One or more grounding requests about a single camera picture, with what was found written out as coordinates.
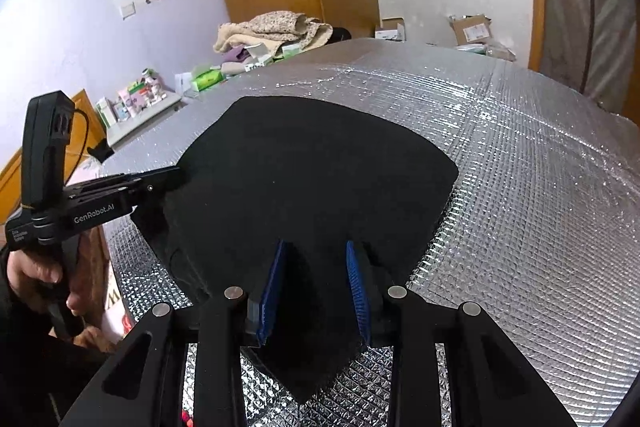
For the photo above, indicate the green tissue boxes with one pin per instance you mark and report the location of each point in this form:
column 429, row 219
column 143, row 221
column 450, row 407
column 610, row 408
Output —
column 182, row 83

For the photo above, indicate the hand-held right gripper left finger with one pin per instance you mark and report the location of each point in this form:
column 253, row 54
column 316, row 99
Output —
column 270, row 297

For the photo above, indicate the white cardboard box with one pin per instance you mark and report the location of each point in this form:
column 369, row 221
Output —
column 390, row 32

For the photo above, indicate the black fabric item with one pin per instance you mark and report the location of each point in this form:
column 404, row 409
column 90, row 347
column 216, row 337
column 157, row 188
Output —
column 341, row 34

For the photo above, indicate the grey plastic packet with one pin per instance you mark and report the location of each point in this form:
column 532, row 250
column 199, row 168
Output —
column 500, row 52

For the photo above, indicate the silver foil bubble mat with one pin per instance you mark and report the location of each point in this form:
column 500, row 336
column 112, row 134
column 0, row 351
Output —
column 525, row 207

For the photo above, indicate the person's left forearm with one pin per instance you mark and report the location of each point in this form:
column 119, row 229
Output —
column 30, row 372

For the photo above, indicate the clear plastic doorway curtain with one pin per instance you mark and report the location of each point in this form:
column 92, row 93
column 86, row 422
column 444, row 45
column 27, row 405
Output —
column 575, row 7

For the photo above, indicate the white wall switch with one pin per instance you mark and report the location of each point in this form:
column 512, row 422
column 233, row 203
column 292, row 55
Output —
column 128, row 10

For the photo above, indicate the person's left hand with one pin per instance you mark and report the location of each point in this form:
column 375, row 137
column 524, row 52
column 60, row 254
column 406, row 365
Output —
column 30, row 277

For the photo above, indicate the floral fleece blanket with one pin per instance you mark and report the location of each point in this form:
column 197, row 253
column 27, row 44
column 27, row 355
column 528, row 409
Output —
column 270, row 24

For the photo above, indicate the cluster of toiletry bottles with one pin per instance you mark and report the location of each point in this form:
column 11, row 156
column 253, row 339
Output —
column 135, row 99

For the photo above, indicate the grey drawer cabinet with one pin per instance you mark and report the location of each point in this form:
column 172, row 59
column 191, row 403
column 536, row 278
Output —
column 145, row 124

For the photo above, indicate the green tissue pack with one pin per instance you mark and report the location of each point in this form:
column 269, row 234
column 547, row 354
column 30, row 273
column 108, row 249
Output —
column 207, row 81
column 292, row 52

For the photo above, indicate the black fleece garment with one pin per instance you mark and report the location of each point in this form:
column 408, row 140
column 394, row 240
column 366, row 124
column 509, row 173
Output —
column 300, row 182

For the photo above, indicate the green plastic bag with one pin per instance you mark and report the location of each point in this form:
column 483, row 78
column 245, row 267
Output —
column 472, row 49

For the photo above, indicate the wooden bed headboard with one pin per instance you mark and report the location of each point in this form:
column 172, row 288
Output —
column 10, row 187

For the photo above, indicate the green white medicine box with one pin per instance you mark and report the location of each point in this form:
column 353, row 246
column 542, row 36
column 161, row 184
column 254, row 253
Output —
column 257, row 57

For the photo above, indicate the pink printed bedding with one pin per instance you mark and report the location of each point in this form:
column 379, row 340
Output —
column 117, row 317

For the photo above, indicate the purple cloth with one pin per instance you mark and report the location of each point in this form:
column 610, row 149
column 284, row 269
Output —
column 237, row 55

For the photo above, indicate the small black object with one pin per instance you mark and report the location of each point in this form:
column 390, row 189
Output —
column 102, row 152

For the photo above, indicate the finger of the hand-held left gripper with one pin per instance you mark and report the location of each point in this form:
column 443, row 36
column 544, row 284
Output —
column 110, row 199
column 130, row 181

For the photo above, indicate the brown cardboard box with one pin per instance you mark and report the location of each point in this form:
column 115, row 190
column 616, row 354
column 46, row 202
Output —
column 472, row 32

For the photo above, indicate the pale pink cloth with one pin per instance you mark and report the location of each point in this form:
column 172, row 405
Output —
column 232, row 68

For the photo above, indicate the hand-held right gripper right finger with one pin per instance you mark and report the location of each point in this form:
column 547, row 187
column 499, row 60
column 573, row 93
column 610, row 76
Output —
column 357, row 292

